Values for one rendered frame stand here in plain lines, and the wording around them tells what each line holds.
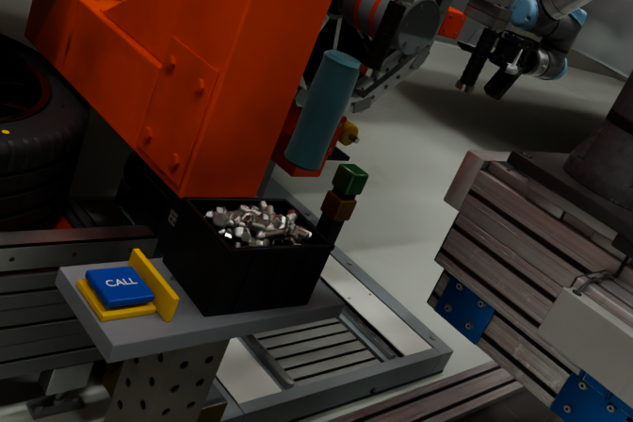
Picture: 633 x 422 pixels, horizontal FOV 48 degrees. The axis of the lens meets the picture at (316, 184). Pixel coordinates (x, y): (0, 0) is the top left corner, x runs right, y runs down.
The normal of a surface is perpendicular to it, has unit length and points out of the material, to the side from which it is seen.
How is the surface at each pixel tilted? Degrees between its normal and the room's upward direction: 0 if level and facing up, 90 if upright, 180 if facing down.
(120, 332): 0
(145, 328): 0
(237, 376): 0
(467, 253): 90
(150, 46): 90
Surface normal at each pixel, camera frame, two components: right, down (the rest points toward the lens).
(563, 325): -0.70, 0.01
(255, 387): 0.37, -0.86
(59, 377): 0.61, 0.51
